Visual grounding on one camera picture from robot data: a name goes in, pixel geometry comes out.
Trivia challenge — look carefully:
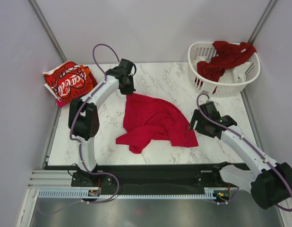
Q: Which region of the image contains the bright red t-shirt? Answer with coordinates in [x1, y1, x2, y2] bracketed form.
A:
[116, 94, 198, 154]

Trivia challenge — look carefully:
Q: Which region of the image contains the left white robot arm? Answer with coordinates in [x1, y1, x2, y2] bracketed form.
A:
[68, 65, 137, 186]

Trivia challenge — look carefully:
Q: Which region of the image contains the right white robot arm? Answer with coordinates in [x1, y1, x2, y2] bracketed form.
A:
[189, 109, 292, 212]

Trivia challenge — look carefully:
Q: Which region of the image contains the dark red folded t-shirt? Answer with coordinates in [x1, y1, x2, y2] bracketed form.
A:
[90, 76, 98, 89]

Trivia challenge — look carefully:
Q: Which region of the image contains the orange folded t-shirt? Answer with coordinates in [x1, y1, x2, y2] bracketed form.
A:
[80, 65, 94, 93]

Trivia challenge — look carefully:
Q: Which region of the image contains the white plastic laundry basket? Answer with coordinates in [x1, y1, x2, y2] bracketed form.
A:
[188, 42, 260, 97]

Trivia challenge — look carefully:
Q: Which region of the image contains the red coca-cola print t-shirt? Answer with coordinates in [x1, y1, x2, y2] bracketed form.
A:
[43, 61, 87, 108]

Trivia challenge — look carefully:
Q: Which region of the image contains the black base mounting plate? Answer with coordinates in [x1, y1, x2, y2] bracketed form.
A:
[71, 164, 235, 195]

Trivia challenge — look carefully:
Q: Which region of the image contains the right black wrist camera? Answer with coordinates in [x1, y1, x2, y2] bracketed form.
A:
[200, 101, 221, 120]

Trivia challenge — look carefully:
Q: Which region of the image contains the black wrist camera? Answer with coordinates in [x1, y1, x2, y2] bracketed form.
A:
[119, 59, 137, 75]
[200, 101, 221, 120]

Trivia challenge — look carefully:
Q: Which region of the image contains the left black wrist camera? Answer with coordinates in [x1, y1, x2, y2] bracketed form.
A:
[119, 59, 137, 75]

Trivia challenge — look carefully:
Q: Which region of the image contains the light blue cable duct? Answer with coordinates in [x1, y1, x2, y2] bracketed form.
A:
[37, 188, 223, 200]

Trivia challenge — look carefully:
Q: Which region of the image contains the aluminium extrusion rail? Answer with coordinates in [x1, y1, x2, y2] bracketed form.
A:
[28, 170, 72, 189]

